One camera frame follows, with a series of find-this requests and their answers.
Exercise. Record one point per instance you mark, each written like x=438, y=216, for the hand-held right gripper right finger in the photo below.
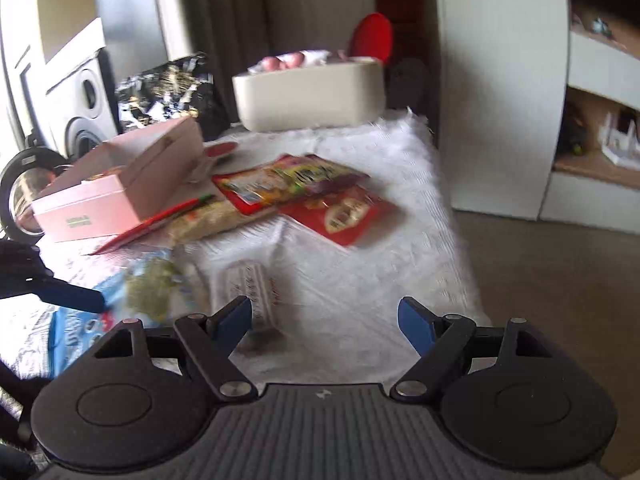
x=412, y=320

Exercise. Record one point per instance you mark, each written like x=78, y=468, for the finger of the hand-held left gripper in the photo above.
x=75, y=297

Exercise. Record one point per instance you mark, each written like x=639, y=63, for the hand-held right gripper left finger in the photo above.
x=232, y=317

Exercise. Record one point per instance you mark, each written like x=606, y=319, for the blue snack packet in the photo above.
x=75, y=332

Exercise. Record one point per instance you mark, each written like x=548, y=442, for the pink cardboard box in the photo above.
x=125, y=180

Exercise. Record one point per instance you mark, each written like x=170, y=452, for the biscuit packet white label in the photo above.
x=250, y=287

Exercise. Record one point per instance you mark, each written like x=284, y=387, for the white textured tablecloth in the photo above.
x=360, y=280

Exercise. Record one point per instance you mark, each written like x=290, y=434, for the green clear snack packet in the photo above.
x=150, y=285

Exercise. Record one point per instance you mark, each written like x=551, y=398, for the red snack packet white label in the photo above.
x=345, y=217

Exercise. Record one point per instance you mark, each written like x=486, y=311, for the red orange snack packet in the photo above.
x=245, y=192

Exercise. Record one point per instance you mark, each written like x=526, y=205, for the small red white packet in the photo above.
x=221, y=150

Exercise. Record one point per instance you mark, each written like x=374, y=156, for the silver speaker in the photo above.
x=82, y=100

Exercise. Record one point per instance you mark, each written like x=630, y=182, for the black gold patterned bag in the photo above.
x=170, y=95

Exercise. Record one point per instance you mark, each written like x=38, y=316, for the cream oval container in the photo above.
x=310, y=97

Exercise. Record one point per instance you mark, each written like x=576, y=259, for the dark rounded object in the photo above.
x=407, y=82

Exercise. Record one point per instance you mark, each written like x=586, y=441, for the white cabinet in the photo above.
x=500, y=85

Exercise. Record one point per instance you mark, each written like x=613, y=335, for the pink ball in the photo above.
x=272, y=63
x=295, y=58

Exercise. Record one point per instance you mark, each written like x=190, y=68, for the white shelf object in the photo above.
x=620, y=142

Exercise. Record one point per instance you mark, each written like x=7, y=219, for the red round object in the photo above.
x=372, y=35

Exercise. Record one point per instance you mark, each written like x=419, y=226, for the grey curtain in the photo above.
x=210, y=10

